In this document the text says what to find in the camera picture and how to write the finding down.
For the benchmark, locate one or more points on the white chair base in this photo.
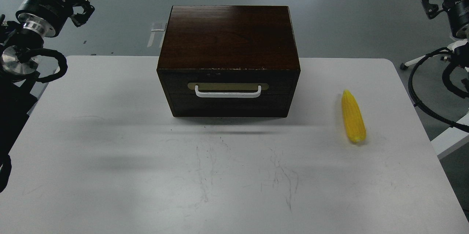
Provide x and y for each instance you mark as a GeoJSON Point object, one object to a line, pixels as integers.
{"type": "Point", "coordinates": [444, 57]}

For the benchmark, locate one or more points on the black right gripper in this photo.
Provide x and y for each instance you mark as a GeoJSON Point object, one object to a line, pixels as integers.
{"type": "Point", "coordinates": [458, 10]}

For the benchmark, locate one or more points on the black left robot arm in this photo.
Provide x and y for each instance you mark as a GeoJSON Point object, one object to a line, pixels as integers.
{"type": "Point", "coordinates": [25, 61]}

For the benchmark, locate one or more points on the white table frame right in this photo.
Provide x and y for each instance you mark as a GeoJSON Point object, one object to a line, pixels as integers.
{"type": "Point", "coordinates": [449, 141]}

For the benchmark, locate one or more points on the yellow corn cob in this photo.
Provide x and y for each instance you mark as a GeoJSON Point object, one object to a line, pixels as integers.
{"type": "Point", "coordinates": [352, 118]}

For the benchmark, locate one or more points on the wooden drawer with white handle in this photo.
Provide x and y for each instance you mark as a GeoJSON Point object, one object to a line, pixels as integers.
{"type": "Point", "coordinates": [230, 100]}

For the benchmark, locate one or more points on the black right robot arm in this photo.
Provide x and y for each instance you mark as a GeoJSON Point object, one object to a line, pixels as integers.
{"type": "Point", "coordinates": [459, 59]}

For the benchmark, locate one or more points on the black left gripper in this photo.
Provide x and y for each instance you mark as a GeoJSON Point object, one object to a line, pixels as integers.
{"type": "Point", "coordinates": [55, 12]}

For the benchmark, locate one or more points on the dark wooden drawer cabinet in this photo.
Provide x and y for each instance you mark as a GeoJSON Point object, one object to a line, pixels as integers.
{"type": "Point", "coordinates": [228, 44]}

